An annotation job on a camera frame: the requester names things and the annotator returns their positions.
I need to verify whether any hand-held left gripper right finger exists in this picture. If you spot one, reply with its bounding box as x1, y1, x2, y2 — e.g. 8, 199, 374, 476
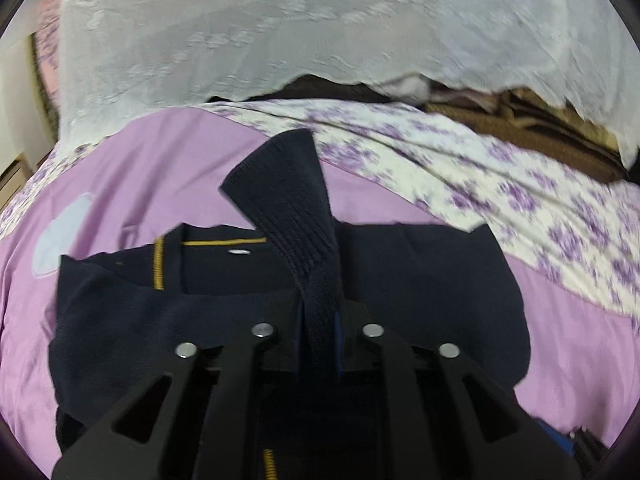
336, 301, 583, 480

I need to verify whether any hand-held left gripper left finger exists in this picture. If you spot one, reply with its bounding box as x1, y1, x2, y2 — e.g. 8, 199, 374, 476
51, 301, 307, 480

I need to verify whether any navy knit cardigan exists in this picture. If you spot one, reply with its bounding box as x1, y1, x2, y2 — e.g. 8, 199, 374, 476
47, 128, 531, 480

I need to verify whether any purple floral bed sheet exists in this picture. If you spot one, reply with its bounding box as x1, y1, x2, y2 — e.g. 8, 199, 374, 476
0, 100, 640, 471

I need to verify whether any dark cloth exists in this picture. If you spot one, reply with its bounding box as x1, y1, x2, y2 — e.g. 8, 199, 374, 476
207, 74, 396, 106

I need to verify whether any blue black object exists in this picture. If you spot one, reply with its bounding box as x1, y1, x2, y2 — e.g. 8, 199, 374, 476
537, 417, 613, 466

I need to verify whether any brown blanket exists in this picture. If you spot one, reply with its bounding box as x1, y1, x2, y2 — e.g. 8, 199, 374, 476
422, 87, 628, 183

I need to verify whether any white lace curtain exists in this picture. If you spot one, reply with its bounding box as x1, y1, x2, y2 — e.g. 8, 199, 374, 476
50, 0, 640, 171

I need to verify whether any wooden furniture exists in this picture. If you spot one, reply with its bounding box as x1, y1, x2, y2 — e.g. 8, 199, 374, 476
0, 35, 56, 211

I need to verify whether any pink patterned cloth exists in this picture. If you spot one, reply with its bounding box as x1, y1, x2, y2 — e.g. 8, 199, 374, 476
32, 0, 68, 116

